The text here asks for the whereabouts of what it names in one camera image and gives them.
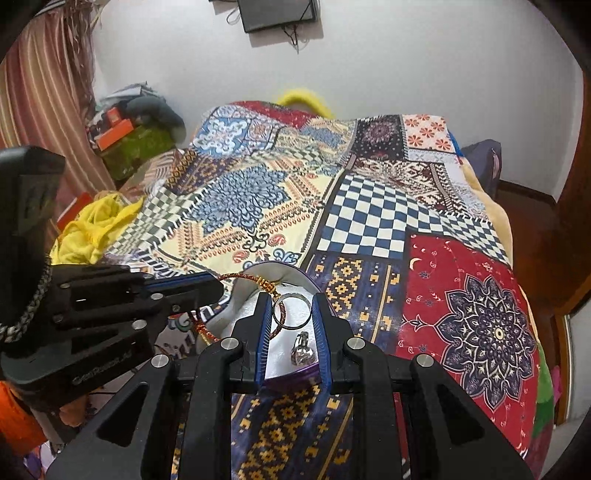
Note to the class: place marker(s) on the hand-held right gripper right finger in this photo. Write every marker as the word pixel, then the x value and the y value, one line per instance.
pixel 320 341

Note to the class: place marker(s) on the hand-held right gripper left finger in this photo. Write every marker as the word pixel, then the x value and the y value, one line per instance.
pixel 264 341

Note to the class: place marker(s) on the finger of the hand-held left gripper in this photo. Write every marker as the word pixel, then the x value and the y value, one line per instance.
pixel 184 282
pixel 115 323

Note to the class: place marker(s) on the purple jewelry box white lining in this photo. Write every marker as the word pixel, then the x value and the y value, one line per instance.
pixel 286 350

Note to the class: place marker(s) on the silver metal bangle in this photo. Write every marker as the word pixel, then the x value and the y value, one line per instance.
pixel 307 304

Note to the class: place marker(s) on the red and gold thread bangle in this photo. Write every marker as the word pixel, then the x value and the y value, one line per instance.
pixel 240 277

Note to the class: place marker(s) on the yellow cloth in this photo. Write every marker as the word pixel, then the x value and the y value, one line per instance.
pixel 94 228

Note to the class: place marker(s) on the orange box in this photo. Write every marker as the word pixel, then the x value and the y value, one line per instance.
pixel 115 131

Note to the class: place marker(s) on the striped brown curtain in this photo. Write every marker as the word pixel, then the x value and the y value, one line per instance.
pixel 41 87

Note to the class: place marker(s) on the colourful patchwork blanket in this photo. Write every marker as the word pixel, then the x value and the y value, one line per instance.
pixel 378 221

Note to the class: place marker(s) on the orange cloth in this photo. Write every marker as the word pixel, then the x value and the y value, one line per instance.
pixel 18 420

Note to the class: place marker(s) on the grey cloth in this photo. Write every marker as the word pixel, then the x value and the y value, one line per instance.
pixel 152 110

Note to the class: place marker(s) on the yellow fuzzy pillow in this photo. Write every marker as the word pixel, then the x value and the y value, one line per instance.
pixel 300 98

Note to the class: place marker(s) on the dark blue pillow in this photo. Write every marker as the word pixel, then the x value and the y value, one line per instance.
pixel 482 164

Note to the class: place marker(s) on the brown wooden door frame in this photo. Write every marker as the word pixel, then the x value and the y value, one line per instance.
pixel 570 258

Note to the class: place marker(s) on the black wall monitor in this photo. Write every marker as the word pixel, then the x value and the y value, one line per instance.
pixel 277 14

